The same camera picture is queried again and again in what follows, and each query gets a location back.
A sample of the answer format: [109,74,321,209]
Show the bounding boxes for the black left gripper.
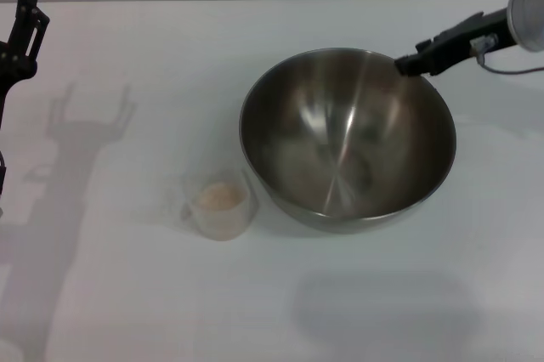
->
[0,0,51,129]

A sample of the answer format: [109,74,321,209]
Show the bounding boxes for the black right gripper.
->
[394,8,518,78]

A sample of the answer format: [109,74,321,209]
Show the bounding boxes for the stainless steel mixing bowl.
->
[238,47,458,234]

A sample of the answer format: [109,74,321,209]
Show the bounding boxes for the white rice grains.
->
[194,182,247,240]

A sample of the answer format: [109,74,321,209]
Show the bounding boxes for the clear plastic measuring cup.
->
[178,168,259,242]

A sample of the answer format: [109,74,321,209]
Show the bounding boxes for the grey cable with clear plug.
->
[470,33,544,76]

